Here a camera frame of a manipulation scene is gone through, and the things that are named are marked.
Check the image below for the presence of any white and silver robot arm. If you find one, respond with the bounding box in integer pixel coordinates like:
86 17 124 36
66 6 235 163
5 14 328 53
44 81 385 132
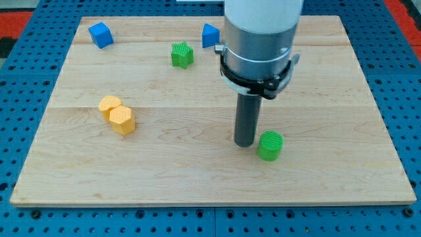
222 0 303 81

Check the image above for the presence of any yellow heart block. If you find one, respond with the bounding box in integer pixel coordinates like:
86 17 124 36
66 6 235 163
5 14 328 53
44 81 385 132
98 95 122 122

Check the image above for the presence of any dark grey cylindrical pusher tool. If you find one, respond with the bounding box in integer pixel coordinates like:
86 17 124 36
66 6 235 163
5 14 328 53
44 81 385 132
234 94 261 147

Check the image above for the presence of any green cylinder block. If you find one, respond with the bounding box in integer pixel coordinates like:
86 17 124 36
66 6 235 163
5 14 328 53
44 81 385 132
257 131 284 161

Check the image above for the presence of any green star block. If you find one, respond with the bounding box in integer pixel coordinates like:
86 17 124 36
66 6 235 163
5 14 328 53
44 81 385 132
171 41 194 69

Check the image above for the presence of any light wooden board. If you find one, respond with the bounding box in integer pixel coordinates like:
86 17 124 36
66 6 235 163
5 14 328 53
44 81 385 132
10 16 416 207

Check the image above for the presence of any blue triangle block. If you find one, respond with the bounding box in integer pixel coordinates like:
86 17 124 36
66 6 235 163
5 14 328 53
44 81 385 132
201 23 220 48

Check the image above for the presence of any yellow hexagon block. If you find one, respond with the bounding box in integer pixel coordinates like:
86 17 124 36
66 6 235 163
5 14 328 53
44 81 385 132
109 105 136 135

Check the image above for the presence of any blue cube block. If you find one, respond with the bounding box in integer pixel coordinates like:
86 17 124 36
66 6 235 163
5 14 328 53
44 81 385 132
88 22 114 49

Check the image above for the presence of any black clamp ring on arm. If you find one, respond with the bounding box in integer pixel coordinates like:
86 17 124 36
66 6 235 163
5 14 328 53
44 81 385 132
219 54 301 101

